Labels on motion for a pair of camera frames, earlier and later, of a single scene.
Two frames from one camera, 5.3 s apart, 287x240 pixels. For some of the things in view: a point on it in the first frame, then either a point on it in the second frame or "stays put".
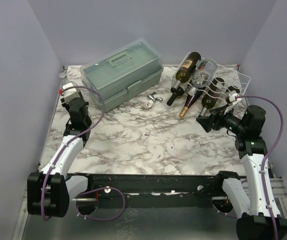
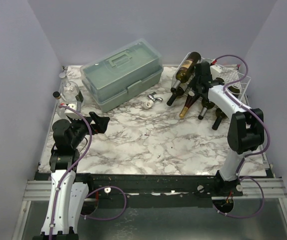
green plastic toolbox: (122, 72) stays put
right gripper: (215, 121) to (199, 81)
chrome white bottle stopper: (149, 103) stays put
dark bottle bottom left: (179, 92) stays put
